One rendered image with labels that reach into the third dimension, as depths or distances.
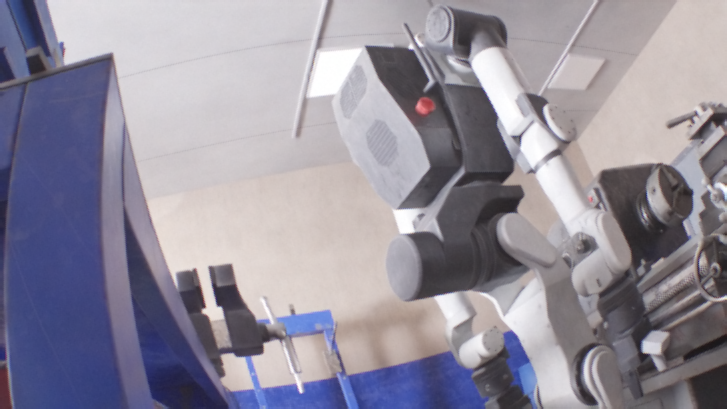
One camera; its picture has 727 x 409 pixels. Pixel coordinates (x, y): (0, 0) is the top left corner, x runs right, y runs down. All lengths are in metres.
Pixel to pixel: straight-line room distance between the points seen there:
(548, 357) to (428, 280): 0.31
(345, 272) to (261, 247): 0.79
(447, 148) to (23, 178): 0.86
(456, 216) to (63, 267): 0.82
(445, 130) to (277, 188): 4.46
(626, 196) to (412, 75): 1.28
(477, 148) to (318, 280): 4.11
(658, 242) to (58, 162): 2.11
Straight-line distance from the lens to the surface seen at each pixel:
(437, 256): 0.92
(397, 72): 1.07
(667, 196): 2.03
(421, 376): 4.98
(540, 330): 1.04
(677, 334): 1.94
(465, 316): 1.21
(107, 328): 0.20
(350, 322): 4.97
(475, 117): 1.06
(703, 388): 1.94
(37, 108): 0.28
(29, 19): 0.66
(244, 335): 1.14
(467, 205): 0.99
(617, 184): 2.15
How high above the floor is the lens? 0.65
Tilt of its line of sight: 23 degrees up
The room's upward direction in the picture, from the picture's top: 18 degrees counter-clockwise
